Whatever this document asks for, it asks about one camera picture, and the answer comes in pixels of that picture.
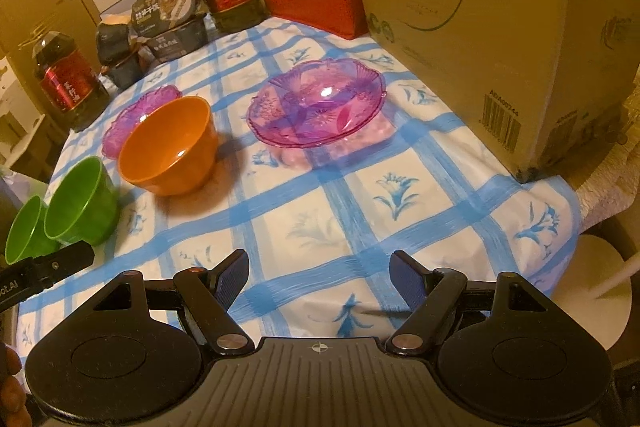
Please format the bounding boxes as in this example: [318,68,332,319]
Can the purple glass plate back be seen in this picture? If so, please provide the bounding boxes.
[102,86,182,159]

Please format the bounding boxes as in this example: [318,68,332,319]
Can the green plastic bowl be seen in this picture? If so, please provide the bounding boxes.
[43,156,119,246]
[4,195,61,265]

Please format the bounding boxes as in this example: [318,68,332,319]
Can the pink glass plate floral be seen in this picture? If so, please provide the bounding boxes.
[246,58,386,148]

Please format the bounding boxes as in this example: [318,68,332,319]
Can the white round stool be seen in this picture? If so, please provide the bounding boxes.
[551,234,639,349]

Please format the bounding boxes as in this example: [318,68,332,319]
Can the orange plastic bowl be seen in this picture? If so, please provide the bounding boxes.
[117,96,218,196]

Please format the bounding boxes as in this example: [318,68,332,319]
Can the dark cup bottom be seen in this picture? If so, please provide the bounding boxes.
[102,52,145,91]

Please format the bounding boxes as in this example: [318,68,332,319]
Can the dark cup tilted top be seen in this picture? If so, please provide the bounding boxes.
[96,15,132,66]

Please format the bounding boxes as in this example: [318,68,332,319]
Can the dark rectangular food box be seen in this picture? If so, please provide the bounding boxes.
[145,16,208,63]

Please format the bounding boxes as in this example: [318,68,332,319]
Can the blue checked tablecloth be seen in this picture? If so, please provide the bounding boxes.
[15,18,582,355]

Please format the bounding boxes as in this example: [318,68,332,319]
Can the person's left hand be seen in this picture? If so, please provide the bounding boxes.
[1,343,32,427]

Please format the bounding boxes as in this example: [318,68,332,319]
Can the white shelf rack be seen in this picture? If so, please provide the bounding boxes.
[1,56,67,183]

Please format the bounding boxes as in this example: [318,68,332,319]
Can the large cardboard box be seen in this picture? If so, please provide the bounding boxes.
[362,0,639,182]

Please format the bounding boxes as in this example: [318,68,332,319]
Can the oil bottle red label left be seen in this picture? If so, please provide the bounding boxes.
[32,31,111,132]

